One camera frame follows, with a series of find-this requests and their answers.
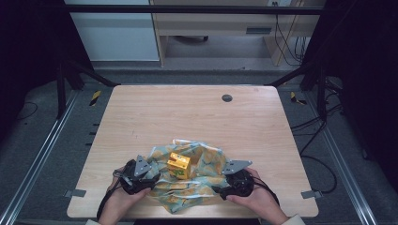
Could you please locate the black metal stand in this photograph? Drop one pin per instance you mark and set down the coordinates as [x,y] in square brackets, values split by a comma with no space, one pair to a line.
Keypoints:
[320,90]
[61,90]

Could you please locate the light blue lemon print cloth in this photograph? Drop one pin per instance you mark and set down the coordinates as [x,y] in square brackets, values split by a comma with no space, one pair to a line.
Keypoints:
[203,184]

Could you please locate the white cabinet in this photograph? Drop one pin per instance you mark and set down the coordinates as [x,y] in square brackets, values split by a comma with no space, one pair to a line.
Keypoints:
[115,34]

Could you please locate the yellow black floor tape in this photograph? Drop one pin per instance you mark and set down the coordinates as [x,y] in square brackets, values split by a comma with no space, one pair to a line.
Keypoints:
[95,97]

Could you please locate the person's right hand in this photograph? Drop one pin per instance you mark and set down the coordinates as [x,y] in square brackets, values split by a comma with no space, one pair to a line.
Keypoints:
[259,200]

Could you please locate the black horizontal frame bar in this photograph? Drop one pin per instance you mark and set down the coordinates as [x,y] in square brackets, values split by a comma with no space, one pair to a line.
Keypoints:
[187,9]

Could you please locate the small yellow carton box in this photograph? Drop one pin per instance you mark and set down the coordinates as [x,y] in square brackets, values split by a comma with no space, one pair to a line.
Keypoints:
[179,165]

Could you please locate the grey round table grommet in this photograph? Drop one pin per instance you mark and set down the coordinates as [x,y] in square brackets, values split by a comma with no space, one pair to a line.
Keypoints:
[227,98]

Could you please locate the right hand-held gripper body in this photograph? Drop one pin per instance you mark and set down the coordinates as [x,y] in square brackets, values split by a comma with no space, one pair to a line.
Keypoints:
[239,182]

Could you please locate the person's left hand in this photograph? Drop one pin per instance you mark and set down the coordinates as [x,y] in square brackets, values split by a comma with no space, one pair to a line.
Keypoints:
[120,203]

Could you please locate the light wooden desk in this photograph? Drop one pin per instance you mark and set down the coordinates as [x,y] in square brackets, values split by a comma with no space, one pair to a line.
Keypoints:
[216,22]

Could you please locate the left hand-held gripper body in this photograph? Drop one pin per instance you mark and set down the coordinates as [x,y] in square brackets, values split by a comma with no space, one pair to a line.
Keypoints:
[137,178]

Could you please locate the grey table edge bracket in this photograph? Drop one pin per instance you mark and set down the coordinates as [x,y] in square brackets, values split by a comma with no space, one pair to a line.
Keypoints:
[311,194]
[75,193]

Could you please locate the aluminium floor rail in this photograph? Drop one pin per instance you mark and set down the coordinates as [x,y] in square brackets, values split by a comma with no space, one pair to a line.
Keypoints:
[344,168]
[34,162]

